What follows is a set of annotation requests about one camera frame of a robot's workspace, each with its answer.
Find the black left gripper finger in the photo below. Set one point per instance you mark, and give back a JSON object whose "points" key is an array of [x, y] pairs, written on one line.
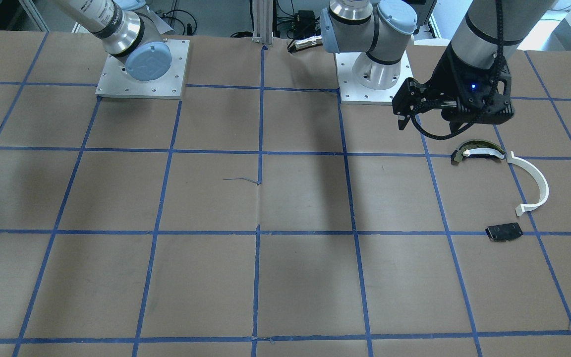
{"points": [[458, 128], [403, 120]]}

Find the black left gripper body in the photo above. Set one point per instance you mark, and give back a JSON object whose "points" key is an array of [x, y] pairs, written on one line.
{"points": [[445, 74]]}

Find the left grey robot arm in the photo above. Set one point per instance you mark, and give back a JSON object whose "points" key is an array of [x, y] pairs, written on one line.
{"points": [[489, 29]]}

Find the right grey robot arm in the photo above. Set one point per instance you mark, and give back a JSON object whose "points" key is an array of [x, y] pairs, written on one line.
{"points": [[117, 34]]}

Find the curved metal brake shoe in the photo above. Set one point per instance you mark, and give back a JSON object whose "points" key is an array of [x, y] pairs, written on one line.
{"points": [[477, 149]]}

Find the black flat plastic plate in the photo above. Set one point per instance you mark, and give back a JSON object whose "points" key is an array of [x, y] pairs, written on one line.
{"points": [[504, 232]]}

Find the brown paper table cover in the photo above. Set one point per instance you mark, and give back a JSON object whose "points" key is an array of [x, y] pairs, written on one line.
{"points": [[262, 217]]}

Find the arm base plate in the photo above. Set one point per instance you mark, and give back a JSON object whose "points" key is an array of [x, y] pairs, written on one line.
{"points": [[365, 82], [153, 71]]}

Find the aluminium frame post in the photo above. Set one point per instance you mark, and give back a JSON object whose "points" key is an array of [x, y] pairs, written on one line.
{"points": [[263, 12]]}

